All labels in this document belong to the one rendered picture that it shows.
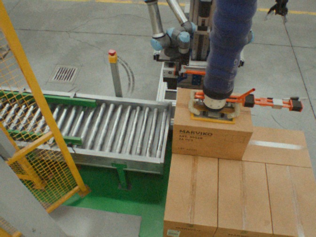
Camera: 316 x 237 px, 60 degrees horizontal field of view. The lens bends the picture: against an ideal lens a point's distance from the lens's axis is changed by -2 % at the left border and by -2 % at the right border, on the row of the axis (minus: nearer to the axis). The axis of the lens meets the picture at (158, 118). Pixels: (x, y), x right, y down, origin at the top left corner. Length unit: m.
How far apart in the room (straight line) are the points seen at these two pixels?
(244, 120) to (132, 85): 1.97
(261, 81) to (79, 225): 2.91
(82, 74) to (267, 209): 2.95
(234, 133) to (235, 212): 0.59
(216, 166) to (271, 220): 0.58
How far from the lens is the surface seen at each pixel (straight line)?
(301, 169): 2.63
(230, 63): 1.82
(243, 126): 2.18
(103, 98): 2.82
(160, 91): 3.36
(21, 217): 1.78
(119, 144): 2.50
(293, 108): 2.27
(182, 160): 2.40
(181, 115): 2.17
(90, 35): 4.86
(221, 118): 2.16
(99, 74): 4.03
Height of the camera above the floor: 2.59
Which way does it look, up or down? 50 degrees down
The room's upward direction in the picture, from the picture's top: 1 degrees counter-clockwise
